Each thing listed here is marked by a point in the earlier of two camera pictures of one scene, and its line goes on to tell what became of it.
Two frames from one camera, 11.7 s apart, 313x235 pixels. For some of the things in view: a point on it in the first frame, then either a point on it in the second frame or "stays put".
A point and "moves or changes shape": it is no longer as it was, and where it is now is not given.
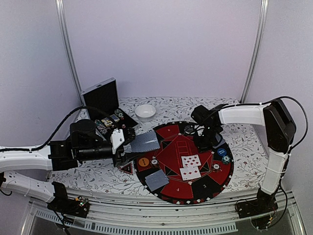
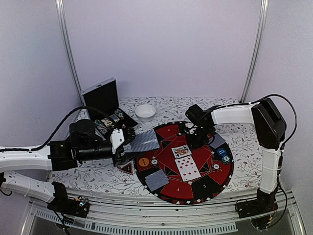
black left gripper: (123, 160) stays put
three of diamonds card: (190, 172) stays put
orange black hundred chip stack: (154, 163) stays put
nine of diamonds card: (190, 160) moves or changes shape
